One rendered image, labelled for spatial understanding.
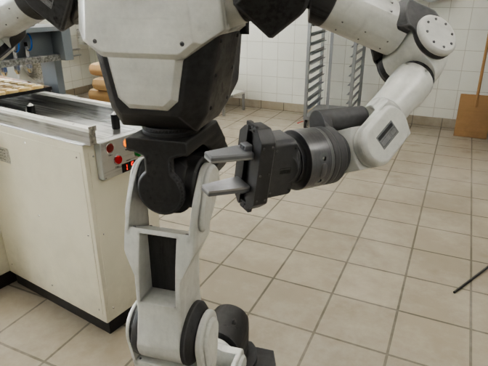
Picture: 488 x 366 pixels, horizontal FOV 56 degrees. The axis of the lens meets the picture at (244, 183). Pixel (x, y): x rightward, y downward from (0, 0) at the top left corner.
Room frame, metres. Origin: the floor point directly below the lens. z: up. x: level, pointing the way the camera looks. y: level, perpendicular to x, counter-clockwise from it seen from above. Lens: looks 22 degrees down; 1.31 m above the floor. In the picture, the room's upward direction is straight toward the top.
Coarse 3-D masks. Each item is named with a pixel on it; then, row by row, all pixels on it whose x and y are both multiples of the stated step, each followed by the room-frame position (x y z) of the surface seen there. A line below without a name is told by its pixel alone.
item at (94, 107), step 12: (24, 96) 2.17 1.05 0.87; (36, 96) 2.12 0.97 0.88; (48, 96) 2.06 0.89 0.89; (60, 96) 2.01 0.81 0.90; (72, 96) 2.01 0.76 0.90; (60, 108) 2.02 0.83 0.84; (72, 108) 1.98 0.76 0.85; (84, 108) 1.93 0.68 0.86; (96, 108) 1.89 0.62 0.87; (108, 108) 1.85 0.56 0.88
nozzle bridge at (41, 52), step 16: (32, 32) 2.14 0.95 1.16; (48, 32) 2.30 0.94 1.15; (64, 32) 2.27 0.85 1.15; (16, 48) 2.15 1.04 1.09; (32, 48) 2.22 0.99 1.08; (48, 48) 2.29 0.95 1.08; (64, 48) 2.26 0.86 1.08; (0, 64) 2.03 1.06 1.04; (16, 64) 2.09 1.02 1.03; (48, 64) 2.36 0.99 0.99; (48, 80) 2.37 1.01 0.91
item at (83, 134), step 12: (0, 108) 1.77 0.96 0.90; (0, 120) 1.77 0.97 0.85; (12, 120) 1.72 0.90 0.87; (24, 120) 1.68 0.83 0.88; (36, 120) 1.63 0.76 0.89; (48, 120) 1.59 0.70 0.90; (60, 120) 1.59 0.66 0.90; (48, 132) 1.60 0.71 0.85; (60, 132) 1.56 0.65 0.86; (72, 132) 1.52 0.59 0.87; (84, 132) 1.49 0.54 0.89; (84, 144) 1.49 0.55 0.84; (96, 144) 1.49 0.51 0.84
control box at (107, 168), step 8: (120, 136) 1.60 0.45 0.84; (128, 136) 1.62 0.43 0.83; (104, 144) 1.52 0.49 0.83; (112, 144) 1.55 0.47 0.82; (120, 144) 1.58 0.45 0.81; (96, 152) 1.52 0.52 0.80; (104, 152) 1.52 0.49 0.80; (112, 152) 1.55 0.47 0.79; (120, 152) 1.58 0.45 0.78; (128, 152) 1.61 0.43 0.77; (104, 160) 1.52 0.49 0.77; (112, 160) 1.54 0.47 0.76; (128, 160) 1.61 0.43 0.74; (104, 168) 1.51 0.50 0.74; (112, 168) 1.54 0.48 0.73; (120, 168) 1.57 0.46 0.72; (128, 168) 1.60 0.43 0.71; (104, 176) 1.51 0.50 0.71; (112, 176) 1.54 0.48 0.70
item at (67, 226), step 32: (0, 128) 1.76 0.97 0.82; (128, 128) 1.70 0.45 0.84; (0, 160) 1.79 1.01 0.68; (32, 160) 1.66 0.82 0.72; (64, 160) 1.54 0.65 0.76; (96, 160) 1.52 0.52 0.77; (0, 192) 1.82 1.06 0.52; (32, 192) 1.68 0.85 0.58; (64, 192) 1.56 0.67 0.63; (96, 192) 1.51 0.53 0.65; (0, 224) 1.86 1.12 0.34; (32, 224) 1.71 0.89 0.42; (64, 224) 1.58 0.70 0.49; (96, 224) 1.49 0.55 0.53; (32, 256) 1.73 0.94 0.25; (64, 256) 1.60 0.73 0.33; (96, 256) 1.49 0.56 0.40; (32, 288) 1.82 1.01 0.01; (64, 288) 1.62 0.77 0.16; (96, 288) 1.50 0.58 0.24; (128, 288) 1.59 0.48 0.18; (96, 320) 1.57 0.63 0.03
